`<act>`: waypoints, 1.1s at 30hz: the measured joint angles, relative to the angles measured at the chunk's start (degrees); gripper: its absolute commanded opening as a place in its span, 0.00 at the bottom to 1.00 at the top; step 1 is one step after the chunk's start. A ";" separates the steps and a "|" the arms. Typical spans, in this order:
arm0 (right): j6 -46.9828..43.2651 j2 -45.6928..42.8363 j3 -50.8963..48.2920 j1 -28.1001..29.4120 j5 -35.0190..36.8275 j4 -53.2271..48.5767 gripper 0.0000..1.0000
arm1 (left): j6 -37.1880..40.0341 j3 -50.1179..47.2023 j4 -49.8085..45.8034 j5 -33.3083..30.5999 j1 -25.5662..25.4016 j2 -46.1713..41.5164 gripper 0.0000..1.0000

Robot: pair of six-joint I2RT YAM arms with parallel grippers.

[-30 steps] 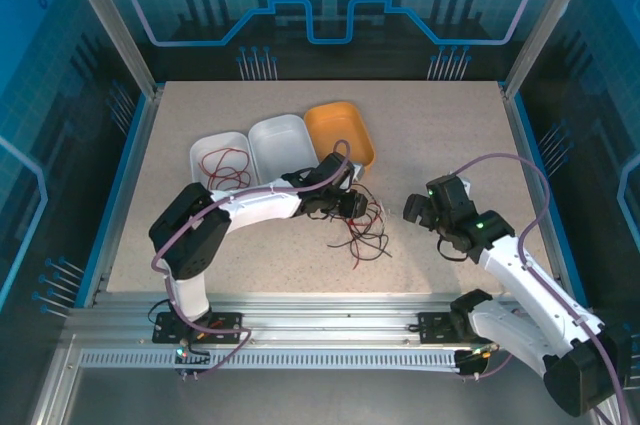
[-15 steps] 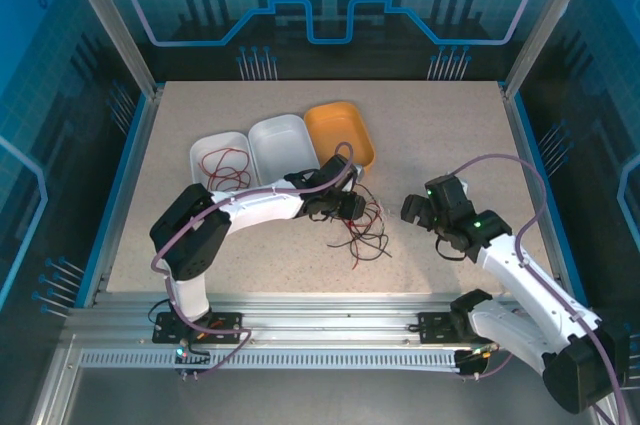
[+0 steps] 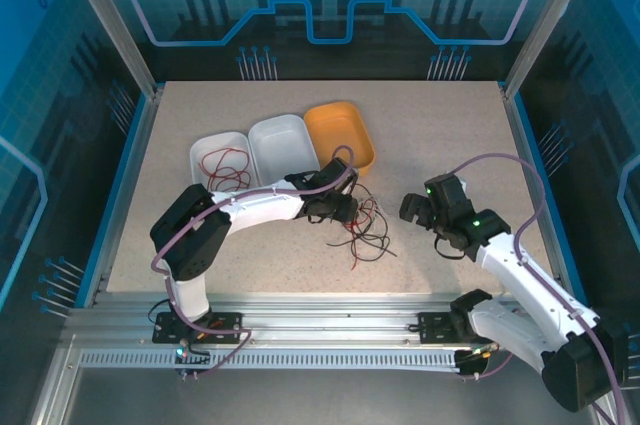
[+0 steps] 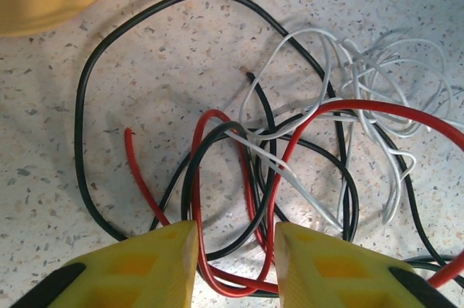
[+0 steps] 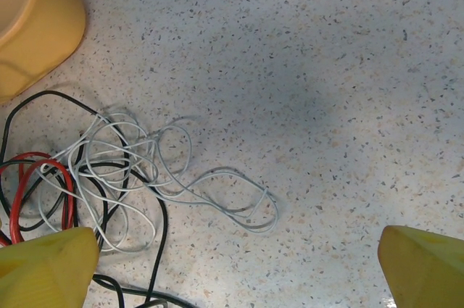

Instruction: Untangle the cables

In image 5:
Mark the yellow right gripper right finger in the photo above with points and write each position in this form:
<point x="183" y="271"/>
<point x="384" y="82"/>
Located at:
<point x="427" y="271"/>

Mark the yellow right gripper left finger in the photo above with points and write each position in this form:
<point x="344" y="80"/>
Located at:
<point x="43" y="275"/>

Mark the orange plastic container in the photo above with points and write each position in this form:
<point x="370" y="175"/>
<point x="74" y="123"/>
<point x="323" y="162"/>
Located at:
<point x="36" y="14"/>

